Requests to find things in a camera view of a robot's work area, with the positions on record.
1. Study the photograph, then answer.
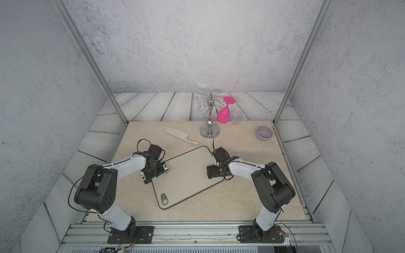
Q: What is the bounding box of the left aluminium frame post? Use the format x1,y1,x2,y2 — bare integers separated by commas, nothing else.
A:
52,0,129,126

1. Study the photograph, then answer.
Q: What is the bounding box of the aluminium mounting rail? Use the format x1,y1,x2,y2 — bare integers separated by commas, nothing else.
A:
60,221,335,253

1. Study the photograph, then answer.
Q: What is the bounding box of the beige cutting board green rim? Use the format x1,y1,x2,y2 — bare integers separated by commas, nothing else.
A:
152,146,224,210

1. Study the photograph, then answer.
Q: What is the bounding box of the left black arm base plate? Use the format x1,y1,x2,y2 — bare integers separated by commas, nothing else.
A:
107,226,154,244

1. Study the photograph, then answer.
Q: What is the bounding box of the clear plastic cup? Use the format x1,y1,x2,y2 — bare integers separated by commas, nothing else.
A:
231,110,243,125

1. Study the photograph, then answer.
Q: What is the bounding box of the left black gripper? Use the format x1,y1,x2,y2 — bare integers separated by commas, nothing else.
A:
144,161,171,184

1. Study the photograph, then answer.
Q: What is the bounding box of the cream plastic cleaver knife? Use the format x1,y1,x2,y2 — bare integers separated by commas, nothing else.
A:
165,128,200,145

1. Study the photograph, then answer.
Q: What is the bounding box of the pink plastic wine glass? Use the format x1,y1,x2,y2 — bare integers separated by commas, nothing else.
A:
217,97,235,124

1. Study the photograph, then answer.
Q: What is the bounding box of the lilac small bowl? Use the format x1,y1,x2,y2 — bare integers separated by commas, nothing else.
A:
255,126,273,141

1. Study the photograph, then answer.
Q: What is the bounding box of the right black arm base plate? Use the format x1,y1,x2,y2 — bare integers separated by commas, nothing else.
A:
236,225,285,244

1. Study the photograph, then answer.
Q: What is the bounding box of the silver glass holder stand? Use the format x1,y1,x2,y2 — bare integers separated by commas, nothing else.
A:
191,87,225,139

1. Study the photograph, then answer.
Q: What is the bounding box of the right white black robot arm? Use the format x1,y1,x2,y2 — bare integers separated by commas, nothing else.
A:
207,147,296,238

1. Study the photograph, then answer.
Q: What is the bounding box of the right aluminium frame post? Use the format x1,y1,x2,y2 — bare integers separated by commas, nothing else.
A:
273,0,332,125

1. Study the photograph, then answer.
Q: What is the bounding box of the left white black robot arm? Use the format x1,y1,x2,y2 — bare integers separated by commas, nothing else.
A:
74,144,168,231

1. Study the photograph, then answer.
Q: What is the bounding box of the aluminium frame post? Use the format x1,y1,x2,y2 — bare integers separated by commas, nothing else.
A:
273,0,332,125
52,0,129,126

